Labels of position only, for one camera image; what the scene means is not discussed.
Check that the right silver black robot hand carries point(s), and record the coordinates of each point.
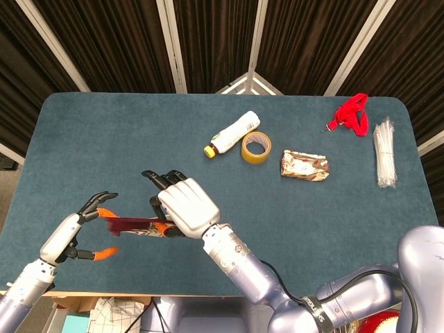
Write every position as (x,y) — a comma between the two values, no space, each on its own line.
(189,204)

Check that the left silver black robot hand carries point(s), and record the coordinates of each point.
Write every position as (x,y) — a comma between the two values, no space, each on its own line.
(62,236)

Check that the red ribbed paper folding fan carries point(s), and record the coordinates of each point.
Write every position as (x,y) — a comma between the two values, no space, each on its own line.
(135,223)

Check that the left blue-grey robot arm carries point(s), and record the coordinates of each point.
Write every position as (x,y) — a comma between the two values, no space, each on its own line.
(24,291)

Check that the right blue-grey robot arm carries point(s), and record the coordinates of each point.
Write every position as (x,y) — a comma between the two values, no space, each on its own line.
(249,270)

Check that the brown cardboard box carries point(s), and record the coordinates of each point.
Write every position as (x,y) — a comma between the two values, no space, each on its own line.
(73,303)

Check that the yellow packing tape roll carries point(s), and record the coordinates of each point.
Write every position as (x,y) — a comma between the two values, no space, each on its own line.
(256,157)

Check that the white plastic bottle yellow cap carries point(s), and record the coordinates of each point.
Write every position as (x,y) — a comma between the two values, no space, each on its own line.
(234,135)

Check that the teal box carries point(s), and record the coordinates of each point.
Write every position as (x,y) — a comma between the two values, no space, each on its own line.
(76,324)

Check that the white checkered cloth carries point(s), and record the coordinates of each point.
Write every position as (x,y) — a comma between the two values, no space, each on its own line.
(114,315)

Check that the blue-grey robot torso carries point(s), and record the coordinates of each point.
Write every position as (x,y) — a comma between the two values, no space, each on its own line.
(208,319)

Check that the crumpled gold red wrapper pack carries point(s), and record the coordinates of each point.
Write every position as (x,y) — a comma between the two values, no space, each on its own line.
(305,166)

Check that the white triangular screen foot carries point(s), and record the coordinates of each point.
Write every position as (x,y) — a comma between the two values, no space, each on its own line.
(239,86)

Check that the brown pleated curtain panel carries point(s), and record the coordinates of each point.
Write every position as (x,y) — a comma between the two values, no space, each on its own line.
(215,34)
(21,69)
(312,38)
(111,41)
(416,62)

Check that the red round object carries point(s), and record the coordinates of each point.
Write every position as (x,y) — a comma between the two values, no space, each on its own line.
(381,322)

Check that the white screen frame post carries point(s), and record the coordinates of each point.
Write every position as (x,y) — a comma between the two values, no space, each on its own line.
(52,41)
(258,34)
(357,45)
(171,45)
(431,144)
(10,154)

